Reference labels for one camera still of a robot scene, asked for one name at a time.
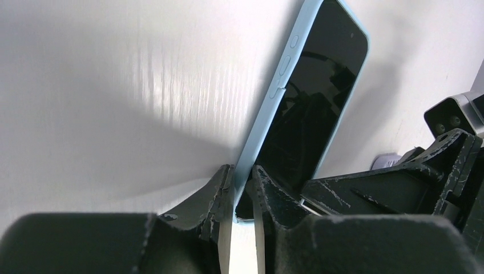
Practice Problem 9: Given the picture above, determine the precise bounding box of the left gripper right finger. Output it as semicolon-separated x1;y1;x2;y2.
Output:
251;166;481;273

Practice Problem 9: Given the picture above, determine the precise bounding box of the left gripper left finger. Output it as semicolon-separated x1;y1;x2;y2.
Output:
1;164;234;273

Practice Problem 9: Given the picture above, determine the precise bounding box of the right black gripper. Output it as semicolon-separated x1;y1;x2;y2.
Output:
301;129;483;256

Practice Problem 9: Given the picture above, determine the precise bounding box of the black phone light blue case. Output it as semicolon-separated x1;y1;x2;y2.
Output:
233;1;369;224

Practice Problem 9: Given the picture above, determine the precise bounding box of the lavender phone case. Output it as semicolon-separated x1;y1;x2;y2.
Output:
371;153;402;170

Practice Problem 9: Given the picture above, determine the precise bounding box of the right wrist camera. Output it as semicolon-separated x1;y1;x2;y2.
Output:
424;91;483;138

